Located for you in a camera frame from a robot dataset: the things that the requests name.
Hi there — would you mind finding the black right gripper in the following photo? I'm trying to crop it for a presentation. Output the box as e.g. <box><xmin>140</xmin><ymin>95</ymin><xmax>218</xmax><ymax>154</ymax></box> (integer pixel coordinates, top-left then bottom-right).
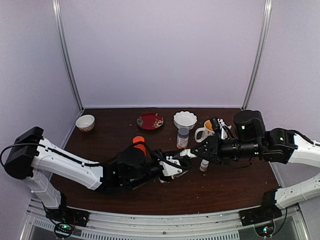
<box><xmin>190</xmin><ymin>133</ymin><xmax>262</xmax><ymax>166</ymax></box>

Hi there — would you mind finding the orange pill bottle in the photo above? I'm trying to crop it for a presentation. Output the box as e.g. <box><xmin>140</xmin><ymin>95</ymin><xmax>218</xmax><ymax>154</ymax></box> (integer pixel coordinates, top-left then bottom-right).
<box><xmin>132</xmin><ymin>136</ymin><xmax>147</xmax><ymax>157</ymax></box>

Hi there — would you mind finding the clear plastic pill organizer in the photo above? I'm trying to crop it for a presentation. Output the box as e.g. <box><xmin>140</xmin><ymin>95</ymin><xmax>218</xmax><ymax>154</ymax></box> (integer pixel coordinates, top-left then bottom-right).
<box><xmin>158</xmin><ymin>170</ymin><xmax>188</xmax><ymax>184</ymax></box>

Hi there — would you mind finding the small white pill bottle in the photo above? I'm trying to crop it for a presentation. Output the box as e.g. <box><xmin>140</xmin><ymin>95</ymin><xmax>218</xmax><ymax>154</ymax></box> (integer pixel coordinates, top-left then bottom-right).
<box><xmin>199</xmin><ymin>159</ymin><xmax>209</xmax><ymax>172</ymax></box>

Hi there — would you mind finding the grey cap pill bottle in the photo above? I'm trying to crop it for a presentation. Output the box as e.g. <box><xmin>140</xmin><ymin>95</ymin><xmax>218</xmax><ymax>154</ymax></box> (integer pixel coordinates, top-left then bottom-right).
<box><xmin>176</xmin><ymin>127</ymin><xmax>189</xmax><ymax>149</ymax></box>

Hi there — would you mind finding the small white dropper bottle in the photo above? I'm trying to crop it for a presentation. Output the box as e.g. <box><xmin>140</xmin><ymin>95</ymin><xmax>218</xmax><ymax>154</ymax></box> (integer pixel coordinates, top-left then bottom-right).
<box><xmin>178</xmin><ymin>148</ymin><xmax>197</xmax><ymax>158</ymax></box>

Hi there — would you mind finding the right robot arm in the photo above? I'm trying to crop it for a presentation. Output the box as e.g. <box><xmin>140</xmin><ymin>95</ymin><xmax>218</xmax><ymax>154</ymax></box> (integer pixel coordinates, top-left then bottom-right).
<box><xmin>190</xmin><ymin>110</ymin><xmax>320</xmax><ymax>221</ymax></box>

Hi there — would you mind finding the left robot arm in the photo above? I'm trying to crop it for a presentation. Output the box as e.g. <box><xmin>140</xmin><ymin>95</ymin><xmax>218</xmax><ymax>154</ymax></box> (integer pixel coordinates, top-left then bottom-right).
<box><xmin>0</xmin><ymin>126</ymin><xmax>195</xmax><ymax>222</ymax></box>

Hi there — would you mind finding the floral mug yellow inside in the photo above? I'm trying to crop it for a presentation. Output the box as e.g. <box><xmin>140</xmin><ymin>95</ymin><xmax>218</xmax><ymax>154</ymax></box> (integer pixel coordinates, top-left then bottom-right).
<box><xmin>194</xmin><ymin>120</ymin><xmax>215</xmax><ymax>143</ymax></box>

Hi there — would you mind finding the red floral plate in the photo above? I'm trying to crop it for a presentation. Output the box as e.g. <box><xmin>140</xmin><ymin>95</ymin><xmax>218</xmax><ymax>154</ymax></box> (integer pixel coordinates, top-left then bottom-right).
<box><xmin>136</xmin><ymin>112</ymin><xmax>164</xmax><ymax>131</ymax></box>

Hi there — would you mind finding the white ceramic bowl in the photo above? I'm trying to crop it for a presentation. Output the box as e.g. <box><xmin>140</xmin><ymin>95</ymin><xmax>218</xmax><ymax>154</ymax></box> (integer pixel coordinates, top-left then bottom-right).
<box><xmin>75</xmin><ymin>114</ymin><xmax>96</xmax><ymax>132</ymax></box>

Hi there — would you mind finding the white scalloped bowl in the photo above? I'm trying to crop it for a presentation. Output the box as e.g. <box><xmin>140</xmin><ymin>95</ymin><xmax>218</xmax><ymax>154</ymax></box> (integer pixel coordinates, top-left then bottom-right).
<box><xmin>173</xmin><ymin>111</ymin><xmax>198</xmax><ymax>130</ymax></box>

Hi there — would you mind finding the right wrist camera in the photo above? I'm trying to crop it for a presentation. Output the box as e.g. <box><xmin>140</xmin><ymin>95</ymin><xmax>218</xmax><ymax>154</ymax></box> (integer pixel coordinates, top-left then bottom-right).
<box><xmin>209</xmin><ymin>117</ymin><xmax>234</xmax><ymax>140</ymax></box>

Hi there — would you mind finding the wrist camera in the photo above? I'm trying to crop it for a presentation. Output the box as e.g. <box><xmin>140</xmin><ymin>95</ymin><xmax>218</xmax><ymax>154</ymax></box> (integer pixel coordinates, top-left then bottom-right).
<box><xmin>209</xmin><ymin>117</ymin><xmax>234</xmax><ymax>140</ymax></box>
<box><xmin>150</xmin><ymin>149</ymin><xmax>191</xmax><ymax>177</ymax></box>

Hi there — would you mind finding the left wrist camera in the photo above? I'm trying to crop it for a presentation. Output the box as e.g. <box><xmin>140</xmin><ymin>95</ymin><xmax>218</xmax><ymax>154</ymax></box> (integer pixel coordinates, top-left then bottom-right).
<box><xmin>150</xmin><ymin>149</ymin><xmax>191</xmax><ymax>177</ymax></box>

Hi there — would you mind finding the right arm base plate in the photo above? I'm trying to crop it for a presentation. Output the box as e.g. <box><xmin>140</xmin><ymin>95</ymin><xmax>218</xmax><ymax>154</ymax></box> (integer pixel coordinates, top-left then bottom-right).
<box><xmin>239</xmin><ymin>205</ymin><xmax>282</xmax><ymax>226</ymax></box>

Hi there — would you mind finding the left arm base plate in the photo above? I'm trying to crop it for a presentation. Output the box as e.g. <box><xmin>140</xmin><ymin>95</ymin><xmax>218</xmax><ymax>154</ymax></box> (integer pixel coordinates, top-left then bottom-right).
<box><xmin>43</xmin><ymin>205</ymin><xmax>89</xmax><ymax>227</ymax></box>

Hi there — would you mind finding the aluminium front rail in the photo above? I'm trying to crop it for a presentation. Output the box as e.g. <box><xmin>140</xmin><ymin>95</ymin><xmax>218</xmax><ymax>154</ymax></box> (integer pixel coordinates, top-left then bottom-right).
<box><xmin>19</xmin><ymin>197</ymin><xmax>311</xmax><ymax>240</ymax></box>

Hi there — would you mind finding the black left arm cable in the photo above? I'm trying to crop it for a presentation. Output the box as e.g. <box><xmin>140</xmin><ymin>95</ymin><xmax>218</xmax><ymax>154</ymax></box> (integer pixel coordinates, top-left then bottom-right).
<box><xmin>0</xmin><ymin>142</ymin><xmax>186</xmax><ymax>171</ymax></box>

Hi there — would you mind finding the right aluminium frame post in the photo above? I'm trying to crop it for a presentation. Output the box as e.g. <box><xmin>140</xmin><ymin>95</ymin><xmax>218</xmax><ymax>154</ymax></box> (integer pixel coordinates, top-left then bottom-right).
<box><xmin>241</xmin><ymin>0</ymin><xmax>272</xmax><ymax>110</ymax></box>

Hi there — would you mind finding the aluminium frame post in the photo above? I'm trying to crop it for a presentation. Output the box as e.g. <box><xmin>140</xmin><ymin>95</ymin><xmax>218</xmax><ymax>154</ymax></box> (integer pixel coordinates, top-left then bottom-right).
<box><xmin>241</xmin><ymin>0</ymin><xmax>272</xmax><ymax>110</ymax></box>
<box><xmin>52</xmin><ymin>0</ymin><xmax>84</xmax><ymax>112</ymax></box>

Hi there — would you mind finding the left aluminium frame post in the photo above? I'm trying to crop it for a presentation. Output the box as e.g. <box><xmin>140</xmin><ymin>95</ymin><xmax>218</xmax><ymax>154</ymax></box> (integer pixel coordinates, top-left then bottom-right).
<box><xmin>52</xmin><ymin>0</ymin><xmax>84</xmax><ymax>112</ymax></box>

